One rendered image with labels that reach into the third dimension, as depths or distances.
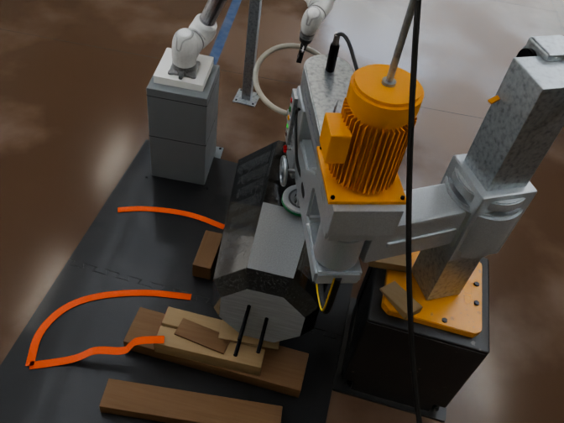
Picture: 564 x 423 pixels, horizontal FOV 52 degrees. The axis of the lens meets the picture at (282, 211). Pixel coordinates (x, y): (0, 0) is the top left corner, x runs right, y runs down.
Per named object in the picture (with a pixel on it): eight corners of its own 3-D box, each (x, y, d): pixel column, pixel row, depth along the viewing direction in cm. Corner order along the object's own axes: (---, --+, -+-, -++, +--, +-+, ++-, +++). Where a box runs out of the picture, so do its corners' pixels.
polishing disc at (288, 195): (302, 180, 320) (303, 179, 320) (329, 203, 311) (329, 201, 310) (274, 196, 309) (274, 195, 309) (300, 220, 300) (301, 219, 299)
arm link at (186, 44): (166, 63, 368) (166, 33, 352) (181, 49, 380) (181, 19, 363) (189, 72, 366) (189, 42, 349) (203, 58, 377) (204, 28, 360)
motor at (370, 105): (406, 205, 199) (444, 113, 169) (319, 204, 194) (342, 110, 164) (388, 150, 217) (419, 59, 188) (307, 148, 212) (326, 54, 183)
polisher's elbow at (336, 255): (347, 232, 248) (356, 201, 234) (365, 267, 236) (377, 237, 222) (305, 240, 242) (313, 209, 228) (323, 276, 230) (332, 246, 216)
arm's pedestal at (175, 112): (143, 180, 422) (135, 91, 364) (161, 137, 456) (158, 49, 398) (209, 192, 422) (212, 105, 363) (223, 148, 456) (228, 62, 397)
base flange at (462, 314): (479, 263, 310) (483, 258, 306) (478, 340, 277) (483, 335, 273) (390, 239, 313) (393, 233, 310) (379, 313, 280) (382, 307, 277)
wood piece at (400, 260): (405, 257, 301) (408, 251, 297) (406, 272, 294) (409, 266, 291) (368, 251, 300) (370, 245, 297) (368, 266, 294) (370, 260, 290)
